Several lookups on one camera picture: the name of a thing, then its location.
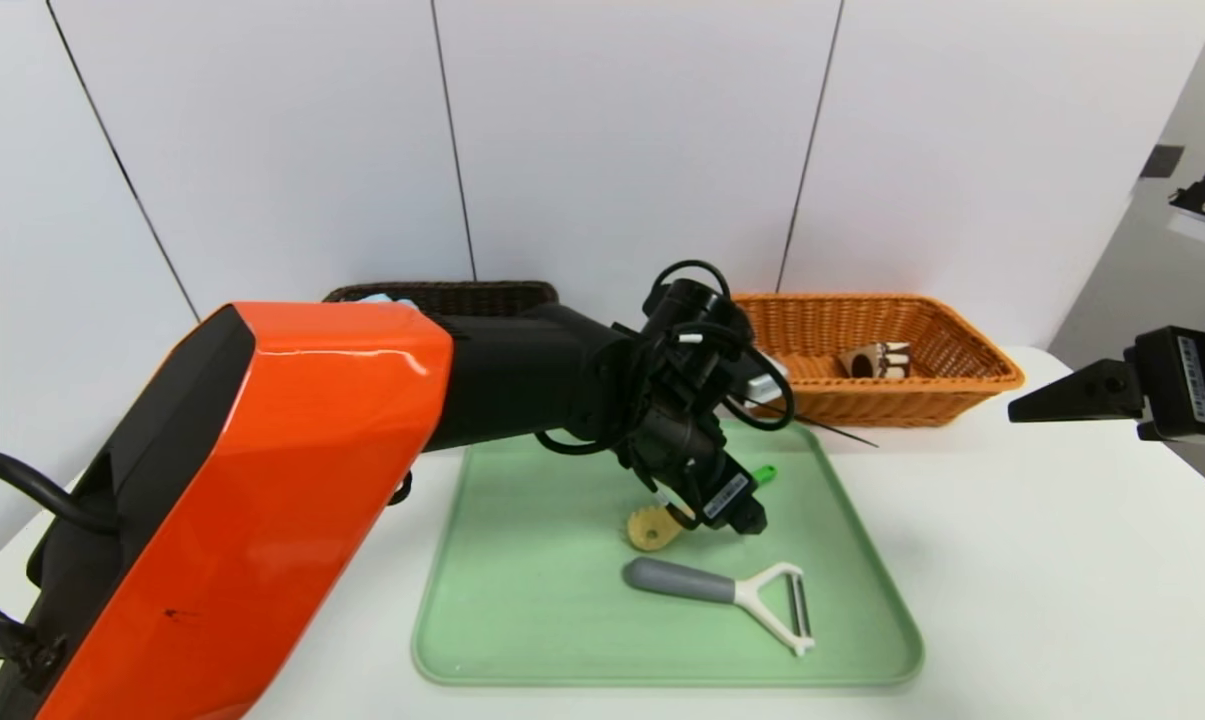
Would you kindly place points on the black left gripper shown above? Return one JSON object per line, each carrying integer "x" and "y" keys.
{"x": 726, "y": 496}

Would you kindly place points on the chocolate blueberry cake slice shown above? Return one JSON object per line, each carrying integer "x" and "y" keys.
{"x": 877, "y": 360}

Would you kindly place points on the dark wall fixture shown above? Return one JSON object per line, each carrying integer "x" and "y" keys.
{"x": 1162, "y": 162}

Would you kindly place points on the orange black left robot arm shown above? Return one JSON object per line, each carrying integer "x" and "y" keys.
{"x": 262, "y": 480}

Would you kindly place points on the light green plastic tray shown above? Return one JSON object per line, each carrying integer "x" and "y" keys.
{"x": 562, "y": 620}

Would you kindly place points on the black zip tie tail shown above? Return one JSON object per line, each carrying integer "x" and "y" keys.
{"x": 832, "y": 430}

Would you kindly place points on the orange wicker basket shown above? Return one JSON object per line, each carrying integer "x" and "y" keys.
{"x": 912, "y": 402}

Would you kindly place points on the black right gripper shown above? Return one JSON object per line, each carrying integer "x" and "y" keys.
{"x": 1186, "y": 378}

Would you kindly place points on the dark brown wicker basket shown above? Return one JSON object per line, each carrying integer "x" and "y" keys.
{"x": 482, "y": 298}

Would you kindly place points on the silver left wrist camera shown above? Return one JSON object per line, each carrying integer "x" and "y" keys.
{"x": 767, "y": 378}

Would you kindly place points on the yellow green pasta spoon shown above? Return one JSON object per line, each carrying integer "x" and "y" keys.
{"x": 652, "y": 530}

